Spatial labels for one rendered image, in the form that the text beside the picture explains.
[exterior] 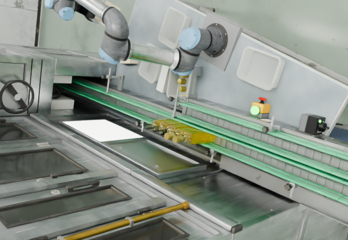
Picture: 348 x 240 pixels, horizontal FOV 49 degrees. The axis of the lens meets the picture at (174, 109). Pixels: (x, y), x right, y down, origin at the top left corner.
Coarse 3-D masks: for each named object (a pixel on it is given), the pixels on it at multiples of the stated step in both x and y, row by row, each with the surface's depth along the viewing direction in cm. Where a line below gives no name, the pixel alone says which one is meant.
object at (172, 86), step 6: (174, 78) 234; (180, 78) 236; (186, 78) 232; (168, 84) 233; (174, 84) 236; (180, 84) 236; (186, 84) 232; (168, 90) 234; (174, 90) 237; (186, 90) 232; (168, 96) 233; (180, 96) 236; (186, 96) 223
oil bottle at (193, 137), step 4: (184, 132) 192; (188, 132) 191; (192, 132) 192; (196, 132) 194; (200, 132) 195; (204, 132) 197; (188, 136) 189; (192, 136) 190; (196, 136) 192; (200, 136) 195; (204, 136) 197; (208, 136) 199; (212, 136) 202; (188, 140) 189; (192, 140) 191; (196, 140) 193; (200, 140) 195; (204, 140) 198; (208, 140) 200; (212, 140) 203
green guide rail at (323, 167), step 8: (192, 120) 206; (200, 120) 209; (208, 128) 196; (216, 128) 196; (224, 128) 198; (232, 136) 186; (240, 136) 188; (256, 144) 176; (264, 144) 180; (272, 152) 171; (280, 152) 169; (288, 152) 171; (296, 160) 163; (304, 160) 162; (312, 160) 164; (320, 168) 156; (328, 168) 157; (336, 168) 158; (344, 176) 149
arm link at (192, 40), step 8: (184, 32) 202; (192, 32) 199; (200, 32) 201; (208, 32) 206; (184, 40) 202; (192, 40) 198; (200, 40) 201; (208, 40) 205; (184, 48) 202; (192, 48) 201; (200, 48) 204
